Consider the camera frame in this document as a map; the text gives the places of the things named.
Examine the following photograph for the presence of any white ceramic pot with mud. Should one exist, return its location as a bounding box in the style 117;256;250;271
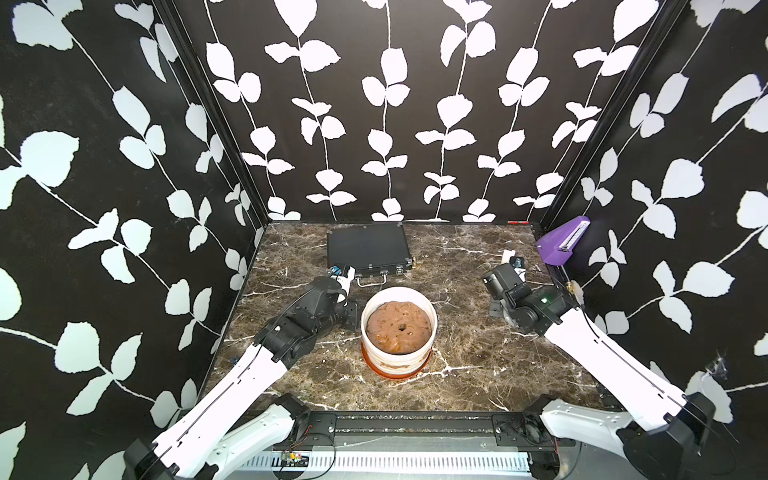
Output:
360;286;438;373

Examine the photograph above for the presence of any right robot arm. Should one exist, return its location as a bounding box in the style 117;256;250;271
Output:
482;263;715;479

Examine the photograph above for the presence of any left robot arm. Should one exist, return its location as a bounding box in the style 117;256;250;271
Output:
123;273;359;479

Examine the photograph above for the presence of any orange pot saucer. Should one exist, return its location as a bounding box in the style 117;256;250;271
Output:
360;345;432;380

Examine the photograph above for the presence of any black flat case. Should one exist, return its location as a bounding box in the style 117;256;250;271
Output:
326;223;414;278

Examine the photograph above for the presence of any white perforated strip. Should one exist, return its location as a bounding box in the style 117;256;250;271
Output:
237;450;531;476

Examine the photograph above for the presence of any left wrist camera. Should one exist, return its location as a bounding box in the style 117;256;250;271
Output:
328;265;356;303

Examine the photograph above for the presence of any black front mounting rail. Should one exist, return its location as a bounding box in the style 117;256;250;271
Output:
266;410;580;451

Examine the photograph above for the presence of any small circuit board with wires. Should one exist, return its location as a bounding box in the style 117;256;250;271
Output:
273;451;310;470

